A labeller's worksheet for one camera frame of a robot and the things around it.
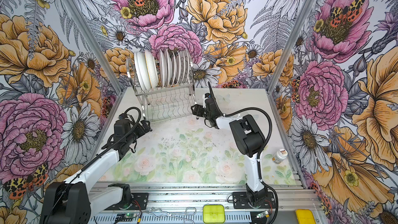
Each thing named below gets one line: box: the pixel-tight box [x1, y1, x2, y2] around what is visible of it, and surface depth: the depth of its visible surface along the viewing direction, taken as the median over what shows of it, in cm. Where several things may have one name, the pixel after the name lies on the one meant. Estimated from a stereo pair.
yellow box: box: [295, 208, 317, 224], surface depth 72 cm
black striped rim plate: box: [133, 50, 149, 93], surface depth 74 cm
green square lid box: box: [202, 204, 226, 224], surface depth 72 cm
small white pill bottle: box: [272, 148, 289, 165], surface depth 82 cm
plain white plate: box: [134, 50, 153, 92], surface depth 74 cm
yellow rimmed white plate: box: [144, 49, 159, 90], surface depth 76 cm
